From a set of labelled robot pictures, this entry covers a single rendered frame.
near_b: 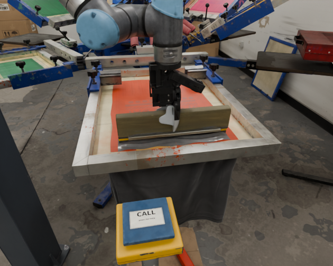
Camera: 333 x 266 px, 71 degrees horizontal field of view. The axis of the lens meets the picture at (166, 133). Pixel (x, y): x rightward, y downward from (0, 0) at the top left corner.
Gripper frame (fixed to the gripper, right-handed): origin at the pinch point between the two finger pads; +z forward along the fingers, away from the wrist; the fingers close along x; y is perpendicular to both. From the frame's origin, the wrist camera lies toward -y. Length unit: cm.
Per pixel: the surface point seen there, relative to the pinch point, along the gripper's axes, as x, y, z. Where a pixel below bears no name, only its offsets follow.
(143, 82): -53, 5, 5
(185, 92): -36.4, -12.6, 5.0
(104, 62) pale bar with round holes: -68, 24, -2
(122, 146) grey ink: 2.5, 17.0, 4.7
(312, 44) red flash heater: -54, -87, -9
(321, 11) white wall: -186, -200, -11
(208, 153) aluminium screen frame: 13.6, -6.7, 2.2
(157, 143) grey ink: 3.0, 6.2, 4.6
